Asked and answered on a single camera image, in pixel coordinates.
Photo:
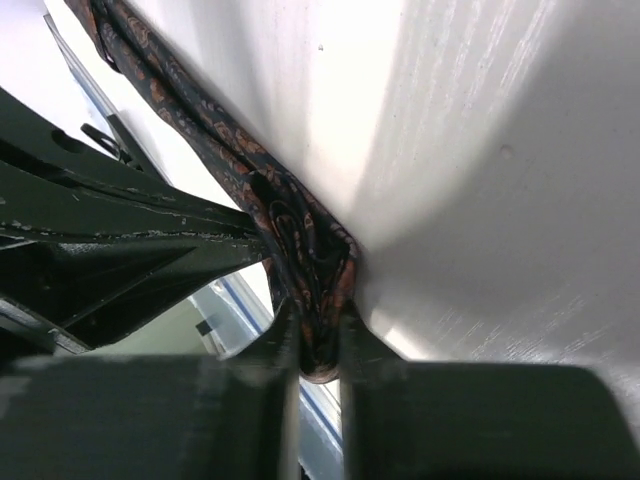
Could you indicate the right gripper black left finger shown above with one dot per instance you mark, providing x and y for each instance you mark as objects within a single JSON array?
[{"x": 98, "y": 417}]

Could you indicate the aluminium mounting rail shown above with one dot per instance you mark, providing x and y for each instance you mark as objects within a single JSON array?
[{"x": 150, "y": 165}]

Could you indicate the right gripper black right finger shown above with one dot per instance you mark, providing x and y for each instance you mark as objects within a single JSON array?
[{"x": 406, "y": 419}]

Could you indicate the dark brown floral tie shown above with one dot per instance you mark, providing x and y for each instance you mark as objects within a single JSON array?
[{"x": 310, "y": 257}]

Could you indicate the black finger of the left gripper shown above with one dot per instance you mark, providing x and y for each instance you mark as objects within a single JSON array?
[
  {"x": 54, "y": 187},
  {"x": 82, "y": 294}
]

